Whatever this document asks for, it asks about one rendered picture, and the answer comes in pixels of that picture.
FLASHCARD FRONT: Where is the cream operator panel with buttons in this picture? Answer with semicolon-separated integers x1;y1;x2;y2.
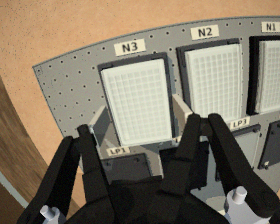
205;197;226;215

